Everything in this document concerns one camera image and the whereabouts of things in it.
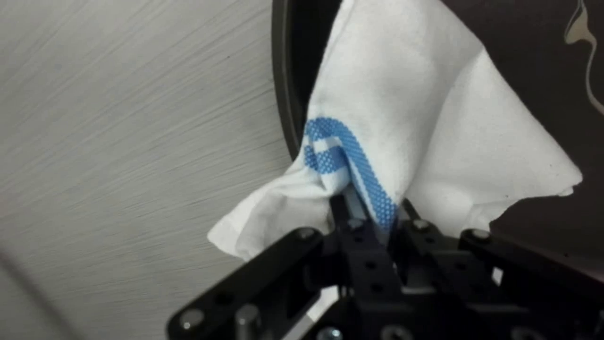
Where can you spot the black frying pan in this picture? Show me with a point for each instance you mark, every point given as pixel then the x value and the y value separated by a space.
pixel 547 63

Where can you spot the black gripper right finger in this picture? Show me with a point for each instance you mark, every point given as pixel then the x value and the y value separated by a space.
pixel 477 284

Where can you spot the large white blue-striped towel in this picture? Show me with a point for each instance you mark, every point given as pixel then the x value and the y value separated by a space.
pixel 402 96

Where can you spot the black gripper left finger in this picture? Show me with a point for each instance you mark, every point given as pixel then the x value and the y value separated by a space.
pixel 358 271

